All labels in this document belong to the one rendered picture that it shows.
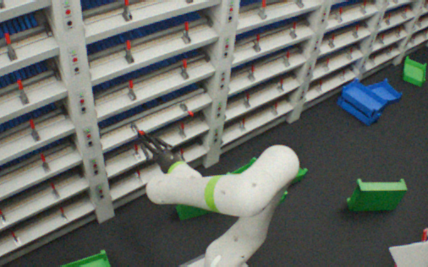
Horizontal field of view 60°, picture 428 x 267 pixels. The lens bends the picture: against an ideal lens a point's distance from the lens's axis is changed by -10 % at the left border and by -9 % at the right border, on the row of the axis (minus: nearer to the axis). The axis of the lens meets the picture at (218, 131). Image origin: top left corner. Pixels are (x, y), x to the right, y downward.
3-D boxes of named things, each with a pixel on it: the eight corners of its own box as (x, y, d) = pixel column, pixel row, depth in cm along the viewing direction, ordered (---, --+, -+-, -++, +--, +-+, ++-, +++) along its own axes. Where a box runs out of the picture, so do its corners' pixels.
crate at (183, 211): (233, 207, 220) (227, 195, 225) (237, 184, 206) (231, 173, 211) (180, 220, 211) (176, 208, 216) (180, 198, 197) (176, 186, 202)
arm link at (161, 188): (233, 207, 126) (230, 172, 126) (206, 215, 118) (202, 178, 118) (167, 200, 153) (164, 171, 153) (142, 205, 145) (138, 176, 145)
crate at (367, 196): (393, 209, 226) (390, 198, 232) (408, 189, 212) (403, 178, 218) (348, 211, 224) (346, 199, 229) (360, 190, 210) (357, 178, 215)
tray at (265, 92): (297, 89, 252) (307, 77, 240) (221, 125, 223) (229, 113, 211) (278, 63, 256) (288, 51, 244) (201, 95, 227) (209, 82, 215)
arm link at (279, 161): (268, 240, 158) (312, 153, 121) (244, 266, 148) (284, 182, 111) (243, 220, 163) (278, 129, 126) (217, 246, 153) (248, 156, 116)
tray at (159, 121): (210, 105, 205) (216, 95, 196) (101, 154, 176) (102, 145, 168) (189, 73, 209) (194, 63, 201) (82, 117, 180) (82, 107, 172)
